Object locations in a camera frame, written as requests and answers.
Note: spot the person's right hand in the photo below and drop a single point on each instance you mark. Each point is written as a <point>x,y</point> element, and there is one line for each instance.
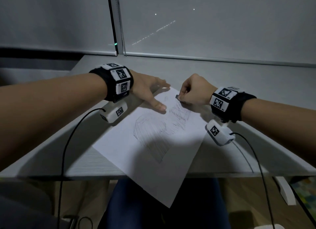
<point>200,90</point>

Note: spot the person's left hand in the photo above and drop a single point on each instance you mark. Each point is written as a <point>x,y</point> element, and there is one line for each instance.
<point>142,84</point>

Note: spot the person's right fingers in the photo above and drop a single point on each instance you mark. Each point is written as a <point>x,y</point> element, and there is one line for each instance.
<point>185,94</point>

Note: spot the person's left thumb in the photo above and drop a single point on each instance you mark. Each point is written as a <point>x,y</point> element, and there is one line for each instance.
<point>156,104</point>

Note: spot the white paper with pencil sketch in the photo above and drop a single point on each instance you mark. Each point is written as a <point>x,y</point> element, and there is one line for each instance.
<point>158,147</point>

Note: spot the person's right forearm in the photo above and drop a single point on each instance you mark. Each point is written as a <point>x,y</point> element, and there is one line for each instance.
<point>279,124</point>

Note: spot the person's left forearm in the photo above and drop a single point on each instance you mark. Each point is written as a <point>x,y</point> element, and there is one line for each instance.
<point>49,112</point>

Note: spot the black wristband with marker tiles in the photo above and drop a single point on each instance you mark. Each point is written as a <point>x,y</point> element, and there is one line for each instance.
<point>116,80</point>
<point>229,103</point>

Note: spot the grey roller blind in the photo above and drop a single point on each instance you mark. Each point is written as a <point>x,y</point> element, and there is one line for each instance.
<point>222,23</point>
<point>54,19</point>

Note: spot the blue jeans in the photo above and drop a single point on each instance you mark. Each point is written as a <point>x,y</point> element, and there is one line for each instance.
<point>197,206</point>

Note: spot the white table leg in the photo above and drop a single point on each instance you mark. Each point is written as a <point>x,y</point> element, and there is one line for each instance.
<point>285,190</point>

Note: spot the white floor object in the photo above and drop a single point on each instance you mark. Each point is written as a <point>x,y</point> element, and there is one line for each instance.
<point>269,226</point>

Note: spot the colourful floor mat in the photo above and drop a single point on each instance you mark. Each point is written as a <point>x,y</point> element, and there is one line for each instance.
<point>307,193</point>

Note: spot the dark chair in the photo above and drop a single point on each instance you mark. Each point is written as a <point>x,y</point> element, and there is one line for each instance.
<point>22,209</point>

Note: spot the white wrist camera with marker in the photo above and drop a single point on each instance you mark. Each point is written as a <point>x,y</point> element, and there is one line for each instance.
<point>218,132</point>
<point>113,112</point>

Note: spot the window frame post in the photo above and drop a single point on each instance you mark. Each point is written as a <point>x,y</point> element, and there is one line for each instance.
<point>114,19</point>

